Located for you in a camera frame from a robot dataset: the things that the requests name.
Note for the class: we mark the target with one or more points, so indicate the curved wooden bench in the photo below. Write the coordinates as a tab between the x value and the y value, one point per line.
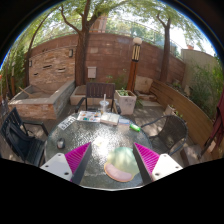
199	124

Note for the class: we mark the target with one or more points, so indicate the dark wicker chair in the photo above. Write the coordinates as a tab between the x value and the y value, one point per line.
172	136

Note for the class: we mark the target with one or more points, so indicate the white printed card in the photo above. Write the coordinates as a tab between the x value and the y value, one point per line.
67	122

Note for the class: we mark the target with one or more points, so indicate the black chair at left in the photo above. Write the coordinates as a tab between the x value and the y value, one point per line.
29	148

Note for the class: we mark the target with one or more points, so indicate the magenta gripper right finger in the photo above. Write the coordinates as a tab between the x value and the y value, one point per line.
153	166

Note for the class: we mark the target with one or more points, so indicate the dark slatted chair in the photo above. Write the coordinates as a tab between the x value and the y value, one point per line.
99	90

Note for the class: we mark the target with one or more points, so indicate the colourful open book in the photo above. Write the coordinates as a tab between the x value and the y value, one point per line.
89	116

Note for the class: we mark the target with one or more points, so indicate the grey computer mouse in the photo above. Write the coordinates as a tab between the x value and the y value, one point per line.
61	143

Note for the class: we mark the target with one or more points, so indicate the large central tree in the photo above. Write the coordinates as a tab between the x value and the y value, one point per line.
80	15

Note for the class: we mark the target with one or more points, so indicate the white wall box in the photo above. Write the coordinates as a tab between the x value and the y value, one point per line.
92	72

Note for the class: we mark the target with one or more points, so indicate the beige closed book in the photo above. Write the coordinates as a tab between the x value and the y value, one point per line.
110	118

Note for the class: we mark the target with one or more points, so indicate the round glass patio table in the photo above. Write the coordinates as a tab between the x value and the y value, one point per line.
103	138

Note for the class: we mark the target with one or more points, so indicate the square stone planter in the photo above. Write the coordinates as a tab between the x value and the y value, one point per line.
126	100

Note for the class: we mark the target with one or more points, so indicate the small blue white box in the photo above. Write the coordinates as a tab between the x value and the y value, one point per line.
125	122

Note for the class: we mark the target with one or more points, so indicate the wooden garden lamp post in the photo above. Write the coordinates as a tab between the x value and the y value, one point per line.
134	62

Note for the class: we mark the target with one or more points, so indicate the slim tree at right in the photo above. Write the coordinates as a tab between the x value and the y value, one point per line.
168	18

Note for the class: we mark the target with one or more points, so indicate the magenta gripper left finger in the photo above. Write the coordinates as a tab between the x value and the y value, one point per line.
70	166

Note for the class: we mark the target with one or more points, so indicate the plastic cup with straw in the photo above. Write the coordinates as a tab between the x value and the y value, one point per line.
104	105

